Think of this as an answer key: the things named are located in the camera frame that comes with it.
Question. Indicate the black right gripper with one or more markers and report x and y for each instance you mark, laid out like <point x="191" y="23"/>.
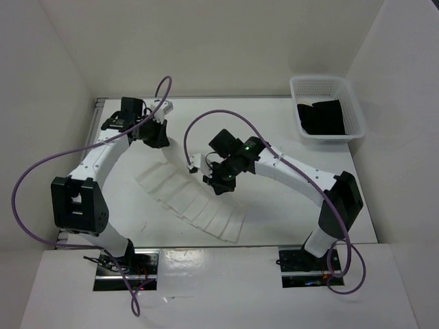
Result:
<point x="219" y="186"/>

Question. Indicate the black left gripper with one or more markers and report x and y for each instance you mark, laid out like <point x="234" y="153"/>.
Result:
<point x="160" y="139"/>

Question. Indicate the white pleated skirt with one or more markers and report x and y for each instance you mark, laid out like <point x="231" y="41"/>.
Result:
<point x="168" y="182"/>

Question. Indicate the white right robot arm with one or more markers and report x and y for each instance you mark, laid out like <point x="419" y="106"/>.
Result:
<point x="337" y="196"/>

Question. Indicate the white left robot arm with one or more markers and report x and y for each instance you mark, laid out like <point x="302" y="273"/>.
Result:
<point x="78" y="203"/>

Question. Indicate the black skirt in basket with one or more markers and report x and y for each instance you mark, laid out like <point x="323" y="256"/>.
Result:
<point x="322" y="118"/>

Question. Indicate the white plastic laundry basket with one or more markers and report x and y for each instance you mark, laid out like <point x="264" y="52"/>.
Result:
<point x="309" y="89"/>

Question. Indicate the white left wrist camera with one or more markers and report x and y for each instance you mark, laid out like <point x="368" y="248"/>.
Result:
<point x="159" y="115"/>

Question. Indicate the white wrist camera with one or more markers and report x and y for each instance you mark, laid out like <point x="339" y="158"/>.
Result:
<point x="159" y="115"/>
<point x="199" y="162"/>

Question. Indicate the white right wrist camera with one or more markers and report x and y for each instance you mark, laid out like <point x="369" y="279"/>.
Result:
<point x="199" y="162"/>

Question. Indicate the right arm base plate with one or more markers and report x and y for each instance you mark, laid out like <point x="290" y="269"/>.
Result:
<point x="299" y="269"/>

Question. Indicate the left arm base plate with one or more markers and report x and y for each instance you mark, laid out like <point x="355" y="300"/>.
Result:
<point x="141" y="276"/>

